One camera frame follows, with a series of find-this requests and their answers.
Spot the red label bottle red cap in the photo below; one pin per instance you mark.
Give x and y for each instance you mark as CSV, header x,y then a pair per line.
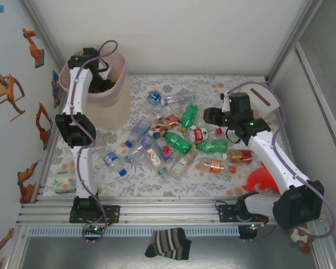
x,y
201,134

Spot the green plastic bottle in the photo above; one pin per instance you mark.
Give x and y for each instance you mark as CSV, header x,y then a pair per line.
x,y
189,117
212,145

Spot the red gold label bottle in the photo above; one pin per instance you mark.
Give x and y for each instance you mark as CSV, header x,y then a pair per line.
x,y
240,156

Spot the beige slatted waste bin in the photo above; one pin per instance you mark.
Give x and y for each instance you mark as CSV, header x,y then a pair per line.
x,y
114,112

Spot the orange label bottle orange cap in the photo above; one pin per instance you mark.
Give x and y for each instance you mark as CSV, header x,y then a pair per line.
x,y
216,166

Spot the green bottle with label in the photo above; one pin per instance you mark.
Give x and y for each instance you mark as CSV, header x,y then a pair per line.
x,y
176,141

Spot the green white label bottle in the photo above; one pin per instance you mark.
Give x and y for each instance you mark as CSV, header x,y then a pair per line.
x,y
172,107
179,166

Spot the blue label bottle white neck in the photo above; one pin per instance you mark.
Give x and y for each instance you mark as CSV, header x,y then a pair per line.
x,y
154,97

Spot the clear bottle red flower label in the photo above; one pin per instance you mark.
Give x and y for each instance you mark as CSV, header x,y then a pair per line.
x,y
165,151

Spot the blue label bottle blue cap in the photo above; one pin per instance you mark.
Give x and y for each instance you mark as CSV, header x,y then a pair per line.
x,y
140,129
111,158

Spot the clear bottle bird plant label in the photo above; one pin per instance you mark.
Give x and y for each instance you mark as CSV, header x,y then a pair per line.
x,y
154,158

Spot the clear bottle purple label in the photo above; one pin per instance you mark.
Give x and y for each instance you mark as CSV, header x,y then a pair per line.
x,y
146,143

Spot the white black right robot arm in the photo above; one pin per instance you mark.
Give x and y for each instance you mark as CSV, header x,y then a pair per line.
x,y
274,159

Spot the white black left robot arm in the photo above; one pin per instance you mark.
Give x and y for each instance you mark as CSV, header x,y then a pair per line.
x,y
81,168

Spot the translucent purple bin liner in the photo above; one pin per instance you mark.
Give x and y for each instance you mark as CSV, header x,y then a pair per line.
x,y
106,97

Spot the white box with brown slot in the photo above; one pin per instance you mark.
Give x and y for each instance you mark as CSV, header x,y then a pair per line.
x,y
264,110

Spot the clear bottle pink label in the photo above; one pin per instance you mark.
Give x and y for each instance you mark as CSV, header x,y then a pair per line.
x,y
172,99

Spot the red plastic dolphin toy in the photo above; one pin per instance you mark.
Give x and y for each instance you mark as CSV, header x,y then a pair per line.
x,y
257,179

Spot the crumpled clear plastic bottle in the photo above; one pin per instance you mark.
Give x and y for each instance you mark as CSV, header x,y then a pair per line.
x,y
158,117

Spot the colourful tissue pack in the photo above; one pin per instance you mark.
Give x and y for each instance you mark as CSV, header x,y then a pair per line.
x,y
63,183

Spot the floral tablecloth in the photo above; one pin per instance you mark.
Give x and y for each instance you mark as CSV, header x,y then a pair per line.
x,y
145,185

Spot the control board green light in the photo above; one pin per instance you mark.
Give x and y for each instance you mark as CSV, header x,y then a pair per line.
x,y
93,229
247,232

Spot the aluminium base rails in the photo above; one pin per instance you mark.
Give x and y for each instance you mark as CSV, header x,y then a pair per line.
x,y
168,213

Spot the brown white plush toy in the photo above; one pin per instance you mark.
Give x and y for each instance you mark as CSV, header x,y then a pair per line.
x,y
301,238

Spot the black striped sock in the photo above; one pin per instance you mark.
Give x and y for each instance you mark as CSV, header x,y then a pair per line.
x,y
168,243

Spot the blue orange wall sticker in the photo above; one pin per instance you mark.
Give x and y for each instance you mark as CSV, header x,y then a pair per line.
x,y
56,84

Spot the aluminium frame post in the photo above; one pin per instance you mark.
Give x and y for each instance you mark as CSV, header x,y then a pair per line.
x,y
292,42
40,28

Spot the orange claw frame sticker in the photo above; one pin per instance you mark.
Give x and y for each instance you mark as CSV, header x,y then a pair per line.
x,y
4,89

